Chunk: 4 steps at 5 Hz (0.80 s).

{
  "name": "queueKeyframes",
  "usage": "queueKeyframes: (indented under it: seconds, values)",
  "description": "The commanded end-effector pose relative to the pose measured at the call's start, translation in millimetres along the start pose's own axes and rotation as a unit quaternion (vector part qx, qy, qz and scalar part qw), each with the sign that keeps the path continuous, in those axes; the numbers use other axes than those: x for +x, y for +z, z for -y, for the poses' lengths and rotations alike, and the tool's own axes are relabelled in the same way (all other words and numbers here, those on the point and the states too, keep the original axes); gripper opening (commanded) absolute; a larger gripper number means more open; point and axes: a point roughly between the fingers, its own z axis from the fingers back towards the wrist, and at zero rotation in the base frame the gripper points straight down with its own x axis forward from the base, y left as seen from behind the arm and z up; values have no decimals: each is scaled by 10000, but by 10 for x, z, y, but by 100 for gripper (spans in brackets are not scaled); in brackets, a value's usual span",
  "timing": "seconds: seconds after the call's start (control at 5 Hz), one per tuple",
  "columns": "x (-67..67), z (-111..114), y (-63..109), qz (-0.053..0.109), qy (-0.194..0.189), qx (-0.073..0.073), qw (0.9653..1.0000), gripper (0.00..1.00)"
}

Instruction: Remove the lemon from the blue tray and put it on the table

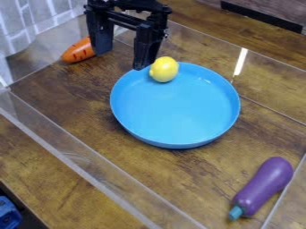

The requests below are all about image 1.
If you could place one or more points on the blue round tray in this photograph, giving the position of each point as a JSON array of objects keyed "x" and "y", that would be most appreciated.
[{"x": 181, "y": 114}]

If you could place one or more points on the clear acrylic enclosure wall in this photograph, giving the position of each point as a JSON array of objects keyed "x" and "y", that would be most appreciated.
[{"x": 86, "y": 177}]

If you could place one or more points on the purple toy eggplant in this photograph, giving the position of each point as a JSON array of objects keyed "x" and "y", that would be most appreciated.
[{"x": 271, "y": 178}]

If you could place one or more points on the orange toy carrot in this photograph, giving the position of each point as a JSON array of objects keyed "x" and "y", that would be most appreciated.
[{"x": 78, "y": 51}]

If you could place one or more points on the blue object at corner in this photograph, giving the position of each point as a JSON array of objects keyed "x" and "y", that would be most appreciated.
[{"x": 9, "y": 215}]

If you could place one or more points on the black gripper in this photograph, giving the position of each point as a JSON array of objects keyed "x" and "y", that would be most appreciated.
[{"x": 140, "y": 15}]

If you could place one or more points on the yellow toy lemon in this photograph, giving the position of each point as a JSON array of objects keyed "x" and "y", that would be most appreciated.
[{"x": 164, "y": 69}]

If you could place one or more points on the white patterned curtain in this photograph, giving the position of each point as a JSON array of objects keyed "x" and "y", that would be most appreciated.
[{"x": 24, "y": 18}]

